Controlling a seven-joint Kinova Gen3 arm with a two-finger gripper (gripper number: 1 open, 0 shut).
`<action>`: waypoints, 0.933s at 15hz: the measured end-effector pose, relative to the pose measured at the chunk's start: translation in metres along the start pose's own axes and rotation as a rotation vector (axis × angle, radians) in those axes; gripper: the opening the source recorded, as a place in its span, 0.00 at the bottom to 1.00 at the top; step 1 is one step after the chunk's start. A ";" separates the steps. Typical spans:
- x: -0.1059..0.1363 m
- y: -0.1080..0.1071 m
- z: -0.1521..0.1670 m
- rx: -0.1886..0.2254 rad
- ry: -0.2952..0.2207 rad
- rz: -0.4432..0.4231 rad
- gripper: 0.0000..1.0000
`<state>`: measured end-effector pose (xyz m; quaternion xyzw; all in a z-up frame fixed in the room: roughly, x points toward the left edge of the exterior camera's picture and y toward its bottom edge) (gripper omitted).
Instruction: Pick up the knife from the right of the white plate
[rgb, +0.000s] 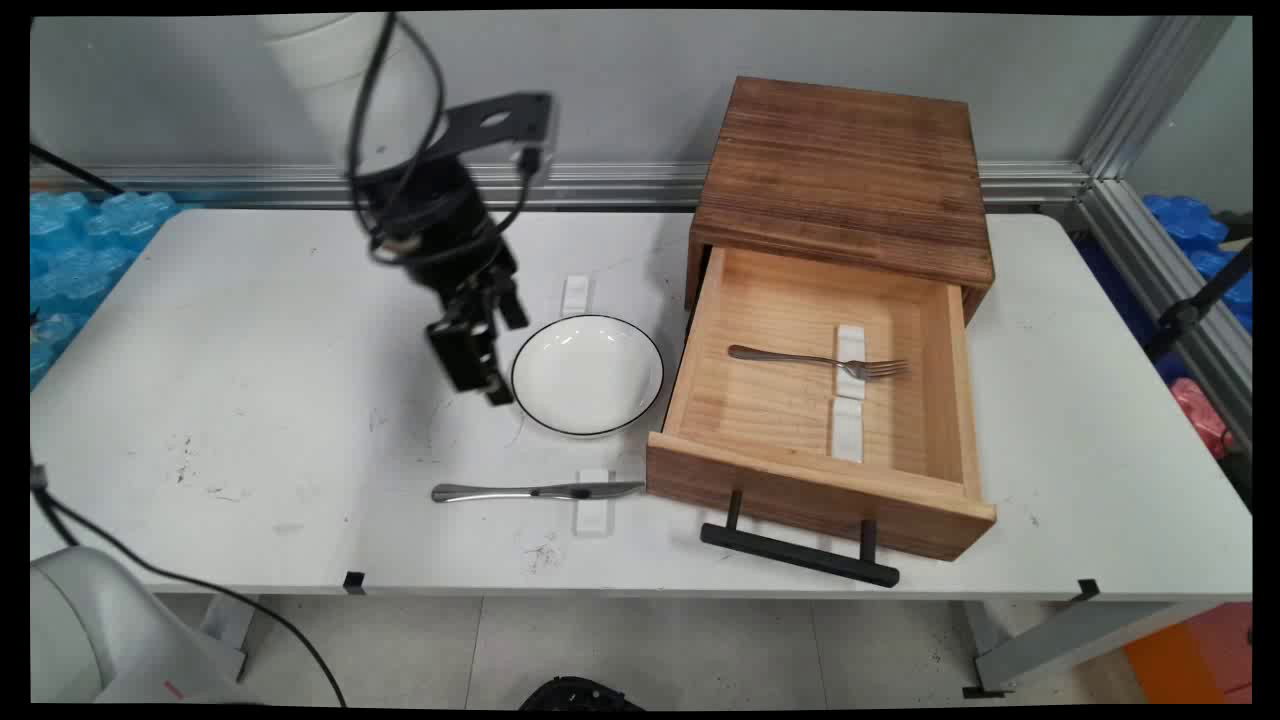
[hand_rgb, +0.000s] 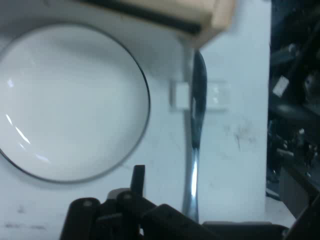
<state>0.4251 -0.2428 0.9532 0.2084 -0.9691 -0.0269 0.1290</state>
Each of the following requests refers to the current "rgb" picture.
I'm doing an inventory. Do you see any silver table knife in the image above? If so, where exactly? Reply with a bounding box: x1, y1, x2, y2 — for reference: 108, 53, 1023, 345
432, 481, 646, 504

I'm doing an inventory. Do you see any white plate with black rim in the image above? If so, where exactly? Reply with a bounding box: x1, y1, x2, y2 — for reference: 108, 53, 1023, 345
510, 314, 665, 438

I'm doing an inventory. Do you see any horizontal aluminium frame rail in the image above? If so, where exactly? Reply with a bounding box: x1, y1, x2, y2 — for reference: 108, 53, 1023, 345
30, 162, 1091, 211

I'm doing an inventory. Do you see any aluminium frame corner post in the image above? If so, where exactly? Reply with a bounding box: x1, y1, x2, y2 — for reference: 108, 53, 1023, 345
1078, 15, 1239, 181

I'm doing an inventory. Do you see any grey table leg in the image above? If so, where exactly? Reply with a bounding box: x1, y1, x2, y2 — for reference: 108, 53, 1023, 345
962, 600, 1226, 699
200, 595, 261, 683

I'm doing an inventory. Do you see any black stand pole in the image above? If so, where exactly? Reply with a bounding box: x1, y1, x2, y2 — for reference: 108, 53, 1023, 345
1145, 215, 1253, 361

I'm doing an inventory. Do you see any dark blue foam mat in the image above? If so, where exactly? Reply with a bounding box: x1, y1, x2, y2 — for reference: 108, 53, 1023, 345
1075, 193, 1253, 383

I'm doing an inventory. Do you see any light blue foam mat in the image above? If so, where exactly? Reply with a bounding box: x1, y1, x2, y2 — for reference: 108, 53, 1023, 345
30, 190, 183, 391

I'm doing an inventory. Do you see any silver fork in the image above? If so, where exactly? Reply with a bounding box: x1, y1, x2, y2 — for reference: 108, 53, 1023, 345
728, 345, 911, 381

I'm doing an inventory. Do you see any dark wooden cabinet box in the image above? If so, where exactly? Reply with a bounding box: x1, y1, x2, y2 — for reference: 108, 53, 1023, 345
685, 76, 996, 323

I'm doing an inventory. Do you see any orange floor panel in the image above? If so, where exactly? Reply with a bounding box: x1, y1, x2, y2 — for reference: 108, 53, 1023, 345
1125, 602, 1253, 706

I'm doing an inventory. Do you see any pink foam piece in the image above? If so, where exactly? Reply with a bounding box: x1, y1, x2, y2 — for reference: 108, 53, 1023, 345
1170, 378, 1237, 461

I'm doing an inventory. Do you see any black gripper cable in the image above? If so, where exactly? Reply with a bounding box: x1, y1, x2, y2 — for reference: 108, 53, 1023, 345
30, 465, 347, 707

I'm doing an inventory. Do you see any light wooden drawer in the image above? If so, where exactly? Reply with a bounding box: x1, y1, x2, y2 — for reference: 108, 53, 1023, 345
645, 245, 998, 563

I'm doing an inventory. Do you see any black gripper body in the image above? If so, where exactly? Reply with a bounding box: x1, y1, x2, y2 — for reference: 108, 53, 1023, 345
352, 155, 518, 306

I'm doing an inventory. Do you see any black drawer handle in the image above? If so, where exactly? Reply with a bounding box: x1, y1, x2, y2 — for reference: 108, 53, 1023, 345
700, 490, 901, 589

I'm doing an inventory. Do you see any black round floor object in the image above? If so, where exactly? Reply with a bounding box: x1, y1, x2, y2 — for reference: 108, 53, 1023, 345
520, 676, 646, 711

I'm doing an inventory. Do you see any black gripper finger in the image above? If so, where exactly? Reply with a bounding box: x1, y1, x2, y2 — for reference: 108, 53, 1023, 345
427, 300, 514, 406
487, 270, 529, 331

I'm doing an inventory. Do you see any thin black background cable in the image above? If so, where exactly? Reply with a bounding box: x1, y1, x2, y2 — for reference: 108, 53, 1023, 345
30, 143, 123, 197

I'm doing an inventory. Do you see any aluminium frame side rail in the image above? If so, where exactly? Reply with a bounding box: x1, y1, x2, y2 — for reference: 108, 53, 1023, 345
1075, 178, 1253, 451

